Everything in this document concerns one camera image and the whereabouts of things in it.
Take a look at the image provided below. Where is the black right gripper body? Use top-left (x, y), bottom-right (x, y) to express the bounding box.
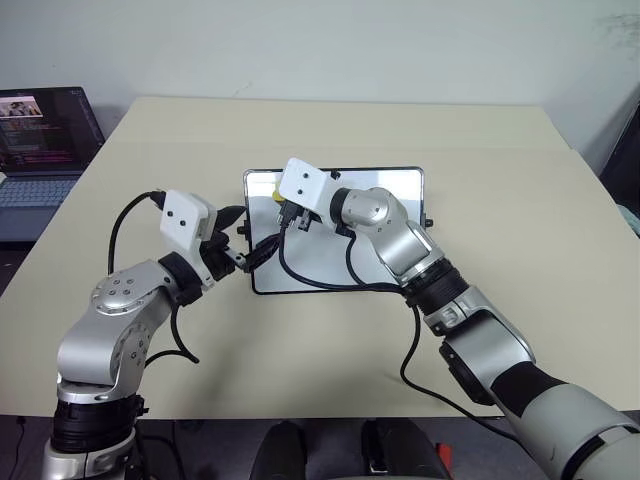
top-left (277, 199), bottom-right (322, 233)

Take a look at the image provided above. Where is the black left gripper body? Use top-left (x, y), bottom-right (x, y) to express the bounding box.
top-left (198, 230), bottom-right (247, 282)

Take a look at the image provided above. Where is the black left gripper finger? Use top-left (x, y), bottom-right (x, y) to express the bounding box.
top-left (214, 204), bottom-right (247, 236)
top-left (243, 235), bottom-right (280, 274)

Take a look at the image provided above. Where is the black-framed whiteboard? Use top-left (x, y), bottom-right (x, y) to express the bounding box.
top-left (238, 166), bottom-right (436, 296)

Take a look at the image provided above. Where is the open laptop computer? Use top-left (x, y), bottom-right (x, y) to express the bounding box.
top-left (0, 86), bottom-right (107, 243)

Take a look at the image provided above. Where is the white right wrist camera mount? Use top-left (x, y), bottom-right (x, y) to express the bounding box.
top-left (277, 157), bottom-right (338, 224)

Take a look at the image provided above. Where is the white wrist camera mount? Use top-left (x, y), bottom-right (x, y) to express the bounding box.
top-left (277, 157), bottom-right (338, 224)
top-left (159, 189), bottom-right (219, 290)

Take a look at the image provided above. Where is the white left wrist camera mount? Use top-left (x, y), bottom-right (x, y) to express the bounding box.
top-left (159, 189), bottom-right (219, 290)

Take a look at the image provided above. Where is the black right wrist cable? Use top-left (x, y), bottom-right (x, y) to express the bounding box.
top-left (277, 222), bottom-right (409, 294)

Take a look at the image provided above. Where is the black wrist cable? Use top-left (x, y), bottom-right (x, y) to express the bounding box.
top-left (277, 222), bottom-right (409, 294)
top-left (107, 189), bottom-right (166, 277)

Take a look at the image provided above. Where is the black left forearm cable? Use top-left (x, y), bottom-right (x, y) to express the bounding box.
top-left (142, 294), bottom-right (201, 369)

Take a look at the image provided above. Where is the black forearm cable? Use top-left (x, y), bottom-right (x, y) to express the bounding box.
top-left (344, 232), bottom-right (524, 444)
top-left (142, 294), bottom-right (201, 369)

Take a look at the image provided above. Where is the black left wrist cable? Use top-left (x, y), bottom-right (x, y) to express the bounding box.
top-left (107, 189), bottom-right (166, 277)

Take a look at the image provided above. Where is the black right forearm cable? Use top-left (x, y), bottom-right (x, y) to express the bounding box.
top-left (344, 232), bottom-right (524, 444)

